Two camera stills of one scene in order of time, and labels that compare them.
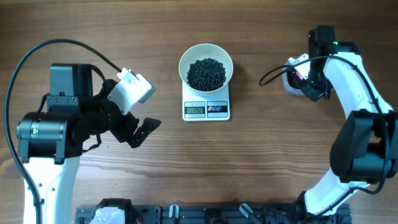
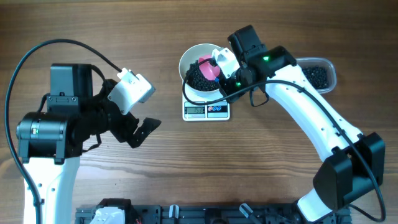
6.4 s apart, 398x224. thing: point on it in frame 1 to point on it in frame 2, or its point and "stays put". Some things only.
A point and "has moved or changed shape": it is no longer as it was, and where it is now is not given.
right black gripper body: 315,89 to 235,83
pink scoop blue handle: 300,75 has moved or changed shape
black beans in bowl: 206,74 stays put
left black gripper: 126,130 stays put
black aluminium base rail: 221,214 stays put
